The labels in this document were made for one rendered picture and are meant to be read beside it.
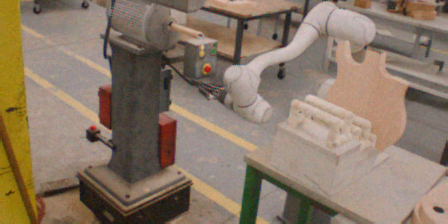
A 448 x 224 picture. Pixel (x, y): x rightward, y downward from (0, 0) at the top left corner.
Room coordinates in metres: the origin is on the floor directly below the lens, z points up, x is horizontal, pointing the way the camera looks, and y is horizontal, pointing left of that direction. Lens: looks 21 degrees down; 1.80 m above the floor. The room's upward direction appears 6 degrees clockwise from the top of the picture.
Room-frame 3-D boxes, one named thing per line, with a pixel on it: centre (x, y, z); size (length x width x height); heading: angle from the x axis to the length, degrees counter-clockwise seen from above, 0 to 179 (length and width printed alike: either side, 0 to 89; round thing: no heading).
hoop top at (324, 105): (1.43, -0.33, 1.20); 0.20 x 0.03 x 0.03; 47
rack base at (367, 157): (1.52, -0.41, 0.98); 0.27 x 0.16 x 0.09; 48
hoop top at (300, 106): (1.37, -0.27, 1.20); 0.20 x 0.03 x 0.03; 47
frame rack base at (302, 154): (1.41, -0.30, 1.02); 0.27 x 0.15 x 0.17; 48
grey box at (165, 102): (2.39, 0.46, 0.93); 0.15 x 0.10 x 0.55; 51
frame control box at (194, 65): (2.36, 0.29, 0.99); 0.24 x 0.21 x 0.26; 51
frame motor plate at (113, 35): (2.27, 0.56, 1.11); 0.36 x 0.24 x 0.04; 51
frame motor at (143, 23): (2.23, 0.51, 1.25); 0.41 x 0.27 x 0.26; 51
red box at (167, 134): (2.40, 0.46, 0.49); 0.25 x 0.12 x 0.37; 51
